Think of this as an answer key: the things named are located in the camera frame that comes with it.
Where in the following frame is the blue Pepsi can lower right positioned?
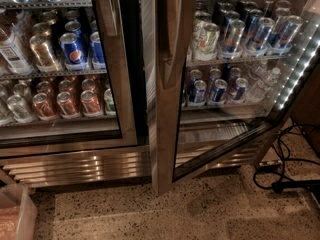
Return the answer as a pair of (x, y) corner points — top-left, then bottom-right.
(228, 78), (249, 103)

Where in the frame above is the glass fridge door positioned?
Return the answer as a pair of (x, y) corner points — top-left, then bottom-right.
(0, 0), (136, 142)
(151, 0), (320, 196)

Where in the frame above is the red soda can left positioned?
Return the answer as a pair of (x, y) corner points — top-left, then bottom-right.
(32, 93), (58, 121)

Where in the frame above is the Mountain Dew can right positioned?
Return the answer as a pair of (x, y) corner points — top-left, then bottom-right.
(194, 23), (220, 61)

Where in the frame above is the blue Pepsi can lower middle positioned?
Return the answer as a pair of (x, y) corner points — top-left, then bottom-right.
(207, 79), (227, 105)

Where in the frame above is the gold soda can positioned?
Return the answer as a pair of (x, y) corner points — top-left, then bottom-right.
(29, 35), (62, 73)

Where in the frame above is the blue Pepsi can front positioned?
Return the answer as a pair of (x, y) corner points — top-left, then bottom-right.
(60, 33), (88, 71)

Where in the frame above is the blue pepsi can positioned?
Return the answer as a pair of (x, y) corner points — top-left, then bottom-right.
(60, 33), (88, 71)
(207, 79), (227, 105)
(228, 78), (249, 103)
(188, 80), (207, 106)

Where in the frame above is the red soda can right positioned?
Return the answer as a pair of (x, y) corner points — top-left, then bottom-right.
(80, 90), (102, 116)

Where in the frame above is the blue Pepsi can lower left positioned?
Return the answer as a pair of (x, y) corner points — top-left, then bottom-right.
(188, 80), (207, 106)

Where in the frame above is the red soda can middle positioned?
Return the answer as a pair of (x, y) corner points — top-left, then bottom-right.
(56, 92), (80, 118)

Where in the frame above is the clear plastic storage bin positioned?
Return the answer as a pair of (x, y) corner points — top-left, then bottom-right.
(0, 184), (37, 240)

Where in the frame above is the blue Pepsi can edge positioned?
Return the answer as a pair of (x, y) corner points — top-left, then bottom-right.
(90, 32), (106, 69)

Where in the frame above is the silver can lower left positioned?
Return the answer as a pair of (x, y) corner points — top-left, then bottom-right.
(7, 95), (34, 123)

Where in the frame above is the red soda can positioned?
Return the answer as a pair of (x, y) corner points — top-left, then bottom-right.
(56, 92), (80, 118)
(32, 93), (58, 121)
(80, 90), (102, 116)

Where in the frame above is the clear water bottle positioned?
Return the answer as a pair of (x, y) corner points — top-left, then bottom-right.
(246, 67), (281, 103)

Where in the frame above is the black power cable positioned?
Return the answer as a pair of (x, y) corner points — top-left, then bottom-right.
(252, 117), (320, 194)

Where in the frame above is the stainless fridge bottom grille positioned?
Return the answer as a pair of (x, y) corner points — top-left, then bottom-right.
(0, 131), (273, 193)

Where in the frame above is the silver blue energy can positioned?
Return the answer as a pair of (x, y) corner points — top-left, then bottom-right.
(220, 19), (245, 59)

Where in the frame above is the clear labelled bottle left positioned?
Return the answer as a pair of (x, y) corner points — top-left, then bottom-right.
(0, 24), (33, 75)

